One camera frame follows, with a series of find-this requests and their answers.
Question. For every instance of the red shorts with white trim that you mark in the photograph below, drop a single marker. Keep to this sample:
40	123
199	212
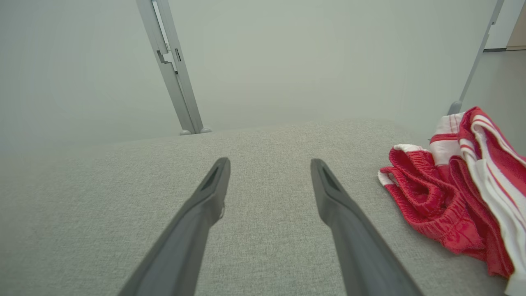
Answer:
427	201

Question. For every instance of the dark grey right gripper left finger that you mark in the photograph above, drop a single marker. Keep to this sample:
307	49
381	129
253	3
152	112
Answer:
181	242

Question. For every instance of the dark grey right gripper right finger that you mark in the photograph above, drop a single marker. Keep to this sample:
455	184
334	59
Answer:
361	255

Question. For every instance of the red jersey with white sleeves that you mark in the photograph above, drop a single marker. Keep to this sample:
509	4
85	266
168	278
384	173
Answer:
497	164

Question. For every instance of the grey metal partition post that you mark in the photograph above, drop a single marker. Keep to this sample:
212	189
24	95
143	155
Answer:
476	57
176	74

